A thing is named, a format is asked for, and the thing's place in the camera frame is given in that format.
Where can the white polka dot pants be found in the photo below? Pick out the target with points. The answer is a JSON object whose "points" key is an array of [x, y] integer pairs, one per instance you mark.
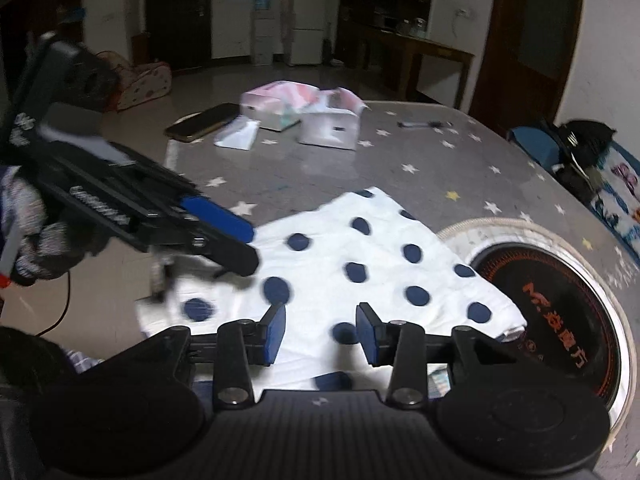
{"points": [[390, 230]]}

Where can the person's left hand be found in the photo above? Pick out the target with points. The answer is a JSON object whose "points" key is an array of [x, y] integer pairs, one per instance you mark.
{"points": [[35, 240]]}

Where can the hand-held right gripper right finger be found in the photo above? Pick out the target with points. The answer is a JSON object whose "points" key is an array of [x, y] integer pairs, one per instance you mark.
{"points": [[365, 332]]}

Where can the butterfly print pillow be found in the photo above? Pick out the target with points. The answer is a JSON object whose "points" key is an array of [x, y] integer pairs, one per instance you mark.
{"points": [[620, 195]]}

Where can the black smartphone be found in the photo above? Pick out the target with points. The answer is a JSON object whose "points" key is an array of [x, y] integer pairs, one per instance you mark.
{"points": [[205, 121]]}

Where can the black bag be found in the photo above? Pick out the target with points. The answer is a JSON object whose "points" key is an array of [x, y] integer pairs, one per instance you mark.
{"points": [[585, 140]]}

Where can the grey star tablecloth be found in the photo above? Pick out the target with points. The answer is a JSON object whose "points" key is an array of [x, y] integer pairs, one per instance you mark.
{"points": [[450, 170]]}

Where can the wooden side table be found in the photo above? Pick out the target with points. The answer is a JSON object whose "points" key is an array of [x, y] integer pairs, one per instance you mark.
{"points": [[425, 50]]}

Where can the dark wooden door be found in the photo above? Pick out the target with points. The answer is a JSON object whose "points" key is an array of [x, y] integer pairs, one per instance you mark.
{"points": [[525, 90]]}

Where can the pink white tissue box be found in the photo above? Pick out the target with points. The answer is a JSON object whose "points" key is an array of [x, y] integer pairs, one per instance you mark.
{"points": [[270, 105]]}

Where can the glass jar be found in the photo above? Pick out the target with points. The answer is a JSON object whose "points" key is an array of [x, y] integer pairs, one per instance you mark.
{"points": [[420, 27]]}

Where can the black pen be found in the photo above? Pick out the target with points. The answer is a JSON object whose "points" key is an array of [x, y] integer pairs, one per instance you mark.
{"points": [[425, 123]]}

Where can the dark interior door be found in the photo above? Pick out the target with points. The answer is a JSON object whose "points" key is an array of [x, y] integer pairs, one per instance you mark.
{"points": [[177, 20]]}

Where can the pink play tent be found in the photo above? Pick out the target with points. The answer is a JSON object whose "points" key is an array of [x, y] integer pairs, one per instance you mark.
{"points": [[145, 85]]}

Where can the blue sofa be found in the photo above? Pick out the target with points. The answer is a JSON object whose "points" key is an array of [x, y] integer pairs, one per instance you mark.
{"points": [[530, 142]]}

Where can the white wall socket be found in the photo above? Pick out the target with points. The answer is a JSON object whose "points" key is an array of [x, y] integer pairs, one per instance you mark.
{"points": [[465, 11]]}

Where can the white water dispenser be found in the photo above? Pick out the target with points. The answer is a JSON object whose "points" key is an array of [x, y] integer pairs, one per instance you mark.
{"points": [[262, 35]]}

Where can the white tissue packet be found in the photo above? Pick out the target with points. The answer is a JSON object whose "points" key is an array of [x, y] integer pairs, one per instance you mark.
{"points": [[235, 135]]}

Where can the white refrigerator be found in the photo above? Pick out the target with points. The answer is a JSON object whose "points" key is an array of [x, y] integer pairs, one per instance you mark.
{"points": [[307, 20]]}

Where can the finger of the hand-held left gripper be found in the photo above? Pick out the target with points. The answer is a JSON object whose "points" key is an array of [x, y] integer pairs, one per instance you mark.
{"points": [[220, 220], [235, 260]]}

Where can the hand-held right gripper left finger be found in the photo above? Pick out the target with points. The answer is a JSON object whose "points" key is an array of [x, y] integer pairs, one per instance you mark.
{"points": [[275, 332]]}

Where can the round induction cooker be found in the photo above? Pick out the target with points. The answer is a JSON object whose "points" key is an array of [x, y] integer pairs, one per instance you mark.
{"points": [[550, 280]]}

